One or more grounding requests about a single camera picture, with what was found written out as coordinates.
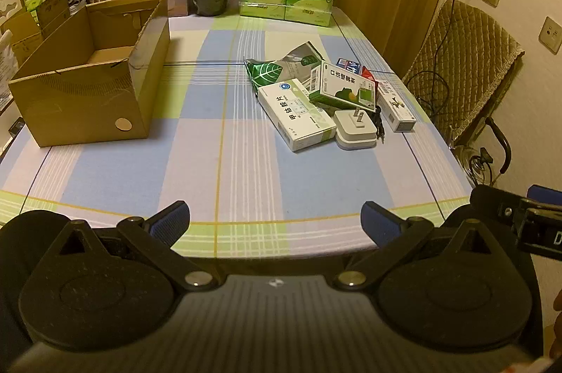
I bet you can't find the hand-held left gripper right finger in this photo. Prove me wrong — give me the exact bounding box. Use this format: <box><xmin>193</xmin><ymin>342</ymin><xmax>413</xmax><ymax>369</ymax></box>
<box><xmin>333</xmin><ymin>201</ymin><xmax>512</xmax><ymax>291</ymax></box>

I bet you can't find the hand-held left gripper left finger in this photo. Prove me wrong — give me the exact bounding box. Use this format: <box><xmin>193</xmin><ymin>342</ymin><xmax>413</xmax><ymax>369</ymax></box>
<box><xmin>44</xmin><ymin>200</ymin><xmax>218</xmax><ymax>291</ymax></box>

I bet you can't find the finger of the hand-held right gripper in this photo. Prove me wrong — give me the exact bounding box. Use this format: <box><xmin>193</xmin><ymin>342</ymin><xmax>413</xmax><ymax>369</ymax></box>
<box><xmin>527</xmin><ymin>186</ymin><xmax>562</xmax><ymax>204</ymax></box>
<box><xmin>471</xmin><ymin>185</ymin><xmax>528</xmax><ymax>224</ymax></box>

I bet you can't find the white power adapter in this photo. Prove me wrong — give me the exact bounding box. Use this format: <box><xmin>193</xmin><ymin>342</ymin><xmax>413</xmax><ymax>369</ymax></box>
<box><xmin>334</xmin><ymin>108</ymin><xmax>378</xmax><ymax>150</ymax></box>

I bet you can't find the small white red box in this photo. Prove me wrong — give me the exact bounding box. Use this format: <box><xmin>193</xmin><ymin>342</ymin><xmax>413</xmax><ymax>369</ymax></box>
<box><xmin>377</xmin><ymin>80</ymin><xmax>417</xmax><ymax>132</ymax></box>

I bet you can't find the white medicine box blue print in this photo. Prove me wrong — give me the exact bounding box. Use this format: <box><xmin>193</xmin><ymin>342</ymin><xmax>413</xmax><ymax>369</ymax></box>
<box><xmin>257</xmin><ymin>78</ymin><xmax>337</xmax><ymax>153</ymax></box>

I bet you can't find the brown cardboard box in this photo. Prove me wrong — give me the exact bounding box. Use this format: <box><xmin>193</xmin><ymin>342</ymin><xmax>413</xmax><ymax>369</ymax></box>
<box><xmin>9</xmin><ymin>0</ymin><xmax>171</xmax><ymax>148</ymax></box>

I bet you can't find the green white medicine box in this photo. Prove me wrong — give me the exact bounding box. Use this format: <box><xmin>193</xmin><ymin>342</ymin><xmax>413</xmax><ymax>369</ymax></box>
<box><xmin>308</xmin><ymin>61</ymin><xmax>378</xmax><ymax>112</ymax></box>

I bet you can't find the small red packet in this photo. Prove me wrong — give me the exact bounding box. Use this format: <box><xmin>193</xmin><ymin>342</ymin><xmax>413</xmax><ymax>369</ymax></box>
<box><xmin>361</xmin><ymin>66</ymin><xmax>379</xmax><ymax>91</ymax></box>

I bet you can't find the blue dental floss box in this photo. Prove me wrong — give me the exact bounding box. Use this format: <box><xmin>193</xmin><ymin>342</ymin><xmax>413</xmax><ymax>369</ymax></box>
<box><xmin>336</xmin><ymin>57</ymin><xmax>363</xmax><ymax>76</ymax></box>

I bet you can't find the silver green tea pouch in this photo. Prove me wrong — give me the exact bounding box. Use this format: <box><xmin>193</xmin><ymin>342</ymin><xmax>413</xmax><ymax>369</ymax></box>
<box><xmin>243</xmin><ymin>43</ymin><xmax>326</xmax><ymax>93</ymax></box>

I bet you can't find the chair with quilted cover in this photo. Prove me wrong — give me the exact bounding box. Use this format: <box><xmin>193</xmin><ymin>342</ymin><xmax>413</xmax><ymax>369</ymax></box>
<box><xmin>401</xmin><ymin>0</ymin><xmax>525</xmax><ymax>180</ymax></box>

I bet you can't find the green tissue pack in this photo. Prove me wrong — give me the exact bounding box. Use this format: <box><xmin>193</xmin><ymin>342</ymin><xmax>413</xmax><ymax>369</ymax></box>
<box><xmin>239</xmin><ymin>0</ymin><xmax>288</xmax><ymax>20</ymax></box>
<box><xmin>285</xmin><ymin>0</ymin><xmax>334</xmax><ymax>28</ymax></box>

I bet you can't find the brown carton with open flaps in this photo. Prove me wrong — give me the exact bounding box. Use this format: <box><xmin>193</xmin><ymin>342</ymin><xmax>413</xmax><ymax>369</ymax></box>
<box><xmin>0</xmin><ymin>0</ymin><xmax>73</xmax><ymax>66</ymax></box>

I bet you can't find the white cardboard cutout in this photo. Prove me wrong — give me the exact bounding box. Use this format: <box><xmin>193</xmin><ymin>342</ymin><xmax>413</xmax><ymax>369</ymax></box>
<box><xmin>0</xmin><ymin>0</ymin><xmax>25</xmax><ymax>32</ymax></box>

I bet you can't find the black charger cable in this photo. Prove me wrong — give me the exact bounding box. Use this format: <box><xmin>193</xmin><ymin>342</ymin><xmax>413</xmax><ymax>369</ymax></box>
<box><xmin>406</xmin><ymin>0</ymin><xmax>472</xmax><ymax>101</ymax></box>

